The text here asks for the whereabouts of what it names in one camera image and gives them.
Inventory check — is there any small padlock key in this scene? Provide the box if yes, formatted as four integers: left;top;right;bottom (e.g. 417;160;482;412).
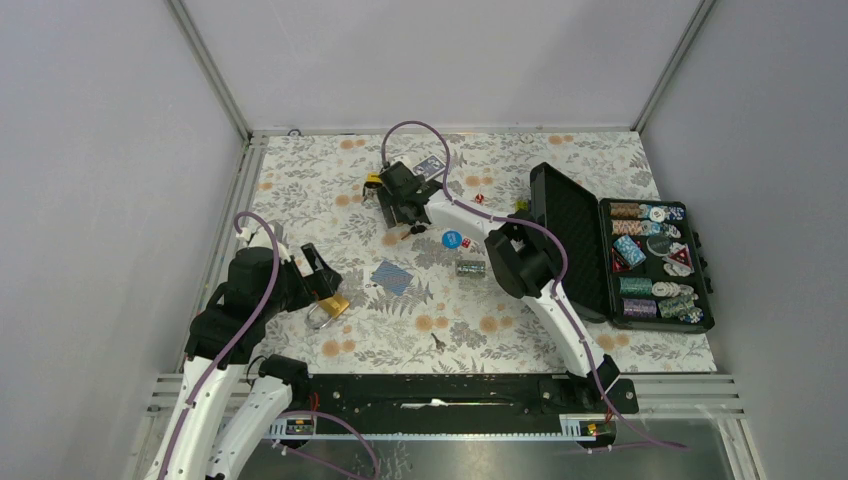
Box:
431;333;446;352

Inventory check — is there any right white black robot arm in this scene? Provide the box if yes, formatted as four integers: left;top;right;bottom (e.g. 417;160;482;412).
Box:
378;162;620;412

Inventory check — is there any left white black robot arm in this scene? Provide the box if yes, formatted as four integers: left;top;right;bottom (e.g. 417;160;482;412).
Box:
146;227;342;479

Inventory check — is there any patterned poker chip roll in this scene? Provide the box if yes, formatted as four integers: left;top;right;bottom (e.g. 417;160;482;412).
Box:
455;260;487;278

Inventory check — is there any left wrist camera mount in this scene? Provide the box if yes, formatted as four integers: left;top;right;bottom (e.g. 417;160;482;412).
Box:
237;222;290;263

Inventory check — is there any yellow padlock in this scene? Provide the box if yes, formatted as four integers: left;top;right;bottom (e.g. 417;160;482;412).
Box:
362;172;383;201

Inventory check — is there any blue round poker chip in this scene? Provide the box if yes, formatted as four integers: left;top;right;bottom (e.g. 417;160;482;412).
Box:
441;230;463;249

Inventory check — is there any brass padlock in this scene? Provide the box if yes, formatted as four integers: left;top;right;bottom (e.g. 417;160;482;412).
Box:
305;293;350;330

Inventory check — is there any floral tablecloth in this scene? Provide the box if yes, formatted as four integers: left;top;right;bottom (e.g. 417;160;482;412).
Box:
225;131;718;376

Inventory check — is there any orange padlock with key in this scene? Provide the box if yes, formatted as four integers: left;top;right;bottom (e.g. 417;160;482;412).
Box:
400;224;428;241

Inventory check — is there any black poker chip case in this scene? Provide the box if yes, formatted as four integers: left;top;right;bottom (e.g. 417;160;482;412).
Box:
530;163;715;334

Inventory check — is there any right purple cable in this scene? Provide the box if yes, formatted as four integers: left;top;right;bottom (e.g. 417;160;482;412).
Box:
380;121;690;452

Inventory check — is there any blue playing card deck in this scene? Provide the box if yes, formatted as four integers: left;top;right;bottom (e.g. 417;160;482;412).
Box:
412;155;446;180

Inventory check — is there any blue playing card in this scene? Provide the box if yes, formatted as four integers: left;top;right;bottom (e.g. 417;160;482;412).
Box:
369;261;413;296

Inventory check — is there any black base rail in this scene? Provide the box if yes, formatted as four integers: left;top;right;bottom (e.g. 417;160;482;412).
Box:
284;374;639;436

